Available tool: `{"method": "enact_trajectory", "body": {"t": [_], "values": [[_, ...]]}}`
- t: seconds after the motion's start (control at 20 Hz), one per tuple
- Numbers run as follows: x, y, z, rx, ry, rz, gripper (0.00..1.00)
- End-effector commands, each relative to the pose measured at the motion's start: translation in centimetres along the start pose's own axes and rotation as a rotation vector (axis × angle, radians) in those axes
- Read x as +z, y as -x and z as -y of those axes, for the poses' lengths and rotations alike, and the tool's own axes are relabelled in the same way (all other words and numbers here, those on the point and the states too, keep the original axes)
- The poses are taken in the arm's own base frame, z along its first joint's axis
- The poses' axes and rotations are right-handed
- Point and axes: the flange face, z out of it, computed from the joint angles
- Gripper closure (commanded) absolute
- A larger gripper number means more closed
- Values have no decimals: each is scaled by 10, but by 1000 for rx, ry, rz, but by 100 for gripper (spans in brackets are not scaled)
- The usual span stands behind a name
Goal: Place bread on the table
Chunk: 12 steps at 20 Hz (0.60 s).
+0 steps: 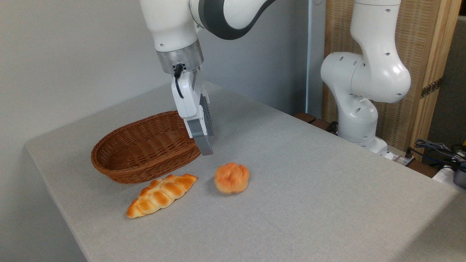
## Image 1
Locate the wooden woven folding screen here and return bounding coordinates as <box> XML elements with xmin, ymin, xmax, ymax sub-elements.
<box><xmin>322</xmin><ymin>0</ymin><xmax>462</xmax><ymax>162</ymax></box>

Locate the white vertical wall trim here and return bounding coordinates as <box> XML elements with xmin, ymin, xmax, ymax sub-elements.
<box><xmin>306</xmin><ymin>0</ymin><xmax>315</xmax><ymax>114</ymax></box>

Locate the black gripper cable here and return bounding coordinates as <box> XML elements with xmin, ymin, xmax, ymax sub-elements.
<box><xmin>174</xmin><ymin>64</ymin><xmax>185</xmax><ymax>99</ymax></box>

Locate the brass screen hinge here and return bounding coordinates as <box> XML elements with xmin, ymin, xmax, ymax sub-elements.
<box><xmin>420</xmin><ymin>77</ymin><xmax>443</xmax><ymax>99</ymax></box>

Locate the brown wicker basket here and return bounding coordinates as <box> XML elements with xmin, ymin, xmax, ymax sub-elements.
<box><xmin>91</xmin><ymin>111</ymin><xmax>202</xmax><ymax>184</ymax></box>

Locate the round orange bread roll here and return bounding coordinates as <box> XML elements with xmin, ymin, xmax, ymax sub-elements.
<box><xmin>214</xmin><ymin>162</ymin><xmax>250</xmax><ymax>195</ymax></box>

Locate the long braided bread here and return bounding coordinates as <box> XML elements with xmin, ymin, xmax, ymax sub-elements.
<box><xmin>126</xmin><ymin>174</ymin><xmax>198</xmax><ymax>219</ymax></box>

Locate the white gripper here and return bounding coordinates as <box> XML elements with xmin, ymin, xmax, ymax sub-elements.
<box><xmin>171</xmin><ymin>68</ymin><xmax>215</xmax><ymax>156</ymax></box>

